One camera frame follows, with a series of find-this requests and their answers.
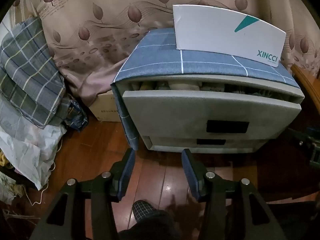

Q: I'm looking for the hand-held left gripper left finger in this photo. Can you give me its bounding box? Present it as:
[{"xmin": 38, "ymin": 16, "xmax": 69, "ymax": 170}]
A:
[{"xmin": 30, "ymin": 148, "xmax": 137, "ymax": 240}]

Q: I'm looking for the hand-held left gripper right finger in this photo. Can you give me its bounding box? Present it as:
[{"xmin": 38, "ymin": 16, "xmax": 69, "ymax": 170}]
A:
[{"xmin": 181, "ymin": 149, "xmax": 288, "ymax": 240}]

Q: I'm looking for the grey fronted wooden drawer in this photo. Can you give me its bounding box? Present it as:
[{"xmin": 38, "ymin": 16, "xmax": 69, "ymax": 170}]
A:
[{"xmin": 122, "ymin": 79, "xmax": 302, "ymax": 140}]

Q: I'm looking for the grey low drawer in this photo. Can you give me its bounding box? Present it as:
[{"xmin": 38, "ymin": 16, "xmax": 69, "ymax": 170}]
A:
[{"xmin": 150, "ymin": 136, "xmax": 275, "ymax": 154}]

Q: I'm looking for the grey drawer cabinet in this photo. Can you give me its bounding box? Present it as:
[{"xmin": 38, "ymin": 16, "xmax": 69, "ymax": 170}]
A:
[{"xmin": 111, "ymin": 75, "xmax": 305, "ymax": 154}]

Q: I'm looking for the plaid slipper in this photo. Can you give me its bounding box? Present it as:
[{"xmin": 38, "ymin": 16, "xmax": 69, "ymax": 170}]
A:
[{"xmin": 132, "ymin": 200, "xmax": 157, "ymax": 224}]

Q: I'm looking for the person's dark trouser leg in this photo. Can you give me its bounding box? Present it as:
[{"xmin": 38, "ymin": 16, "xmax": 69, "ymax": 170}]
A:
[{"xmin": 117, "ymin": 210, "xmax": 183, "ymax": 240}]

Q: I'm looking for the orange wooden furniture panel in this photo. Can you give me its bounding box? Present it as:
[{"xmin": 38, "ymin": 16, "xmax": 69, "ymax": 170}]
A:
[{"xmin": 290, "ymin": 64, "xmax": 320, "ymax": 120}]

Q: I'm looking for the cardboard box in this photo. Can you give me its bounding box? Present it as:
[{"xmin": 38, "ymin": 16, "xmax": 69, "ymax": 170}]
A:
[{"xmin": 88, "ymin": 90, "xmax": 123, "ymax": 123}]

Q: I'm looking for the blue printed packet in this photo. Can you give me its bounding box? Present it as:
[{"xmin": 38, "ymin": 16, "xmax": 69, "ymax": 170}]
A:
[{"xmin": 64, "ymin": 100, "xmax": 88, "ymax": 133}]

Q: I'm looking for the white plastic bag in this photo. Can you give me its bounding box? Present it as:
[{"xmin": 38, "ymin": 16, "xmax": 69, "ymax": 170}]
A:
[{"xmin": 0, "ymin": 97, "xmax": 68, "ymax": 190}]

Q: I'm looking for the blue checked cloth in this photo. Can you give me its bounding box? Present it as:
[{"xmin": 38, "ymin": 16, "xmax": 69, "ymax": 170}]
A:
[{"xmin": 111, "ymin": 27, "xmax": 300, "ymax": 152}]

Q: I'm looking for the leaf print curtain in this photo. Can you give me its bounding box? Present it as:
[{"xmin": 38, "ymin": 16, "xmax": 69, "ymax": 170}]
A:
[{"xmin": 10, "ymin": 0, "xmax": 320, "ymax": 110}]

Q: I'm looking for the white box with teal mark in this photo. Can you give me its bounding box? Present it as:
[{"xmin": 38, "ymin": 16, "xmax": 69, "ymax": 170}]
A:
[{"xmin": 172, "ymin": 4, "xmax": 287, "ymax": 68}]

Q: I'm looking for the grey plaid quilt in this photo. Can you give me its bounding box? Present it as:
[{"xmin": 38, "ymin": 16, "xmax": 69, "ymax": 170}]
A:
[{"xmin": 0, "ymin": 16, "xmax": 73, "ymax": 129}]

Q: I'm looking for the white cord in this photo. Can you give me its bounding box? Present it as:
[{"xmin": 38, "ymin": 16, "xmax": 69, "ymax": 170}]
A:
[{"xmin": 26, "ymin": 160, "xmax": 57, "ymax": 205}]

